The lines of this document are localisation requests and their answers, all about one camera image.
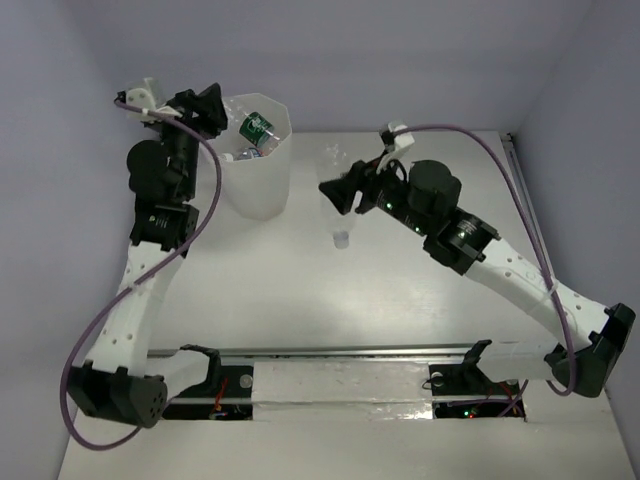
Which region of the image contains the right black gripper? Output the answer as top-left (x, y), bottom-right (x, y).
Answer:
top-left (319, 149), bottom-right (432, 237)

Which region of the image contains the clear crushed unlabelled bottle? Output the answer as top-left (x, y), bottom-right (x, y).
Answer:
top-left (319, 144), bottom-right (359, 250)

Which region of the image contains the clear bottle green label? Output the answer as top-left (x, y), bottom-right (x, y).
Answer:
top-left (239, 111), bottom-right (281, 152)

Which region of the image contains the clear bottle orange blue label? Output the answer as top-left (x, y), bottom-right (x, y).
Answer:
top-left (222, 147), bottom-right (263, 163)

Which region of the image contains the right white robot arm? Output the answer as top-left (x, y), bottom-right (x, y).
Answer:
top-left (319, 160), bottom-right (635, 398)

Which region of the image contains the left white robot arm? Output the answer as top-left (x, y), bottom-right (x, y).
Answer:
top-left (61, 80), bottom-right (228, 429)

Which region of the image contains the translucent white plastic bin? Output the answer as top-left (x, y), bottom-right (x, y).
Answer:
top-left (209, 93), bottom-right (292, 221)

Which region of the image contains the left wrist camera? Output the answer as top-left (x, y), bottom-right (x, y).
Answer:
top-left (117, 77), bottom-right (167, 111)

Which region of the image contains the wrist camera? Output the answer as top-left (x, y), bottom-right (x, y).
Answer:
top-left (117, 77), bottom-right (167, 111)
top-left (378, 121), bottom-right (415, 170)

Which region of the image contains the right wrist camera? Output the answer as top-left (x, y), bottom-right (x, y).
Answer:
top-left (378, 121), bottom-right (415, 170)

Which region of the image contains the aluminium side rail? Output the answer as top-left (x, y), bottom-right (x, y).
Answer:
top-left (500, 133), bottom-right (554, 273)

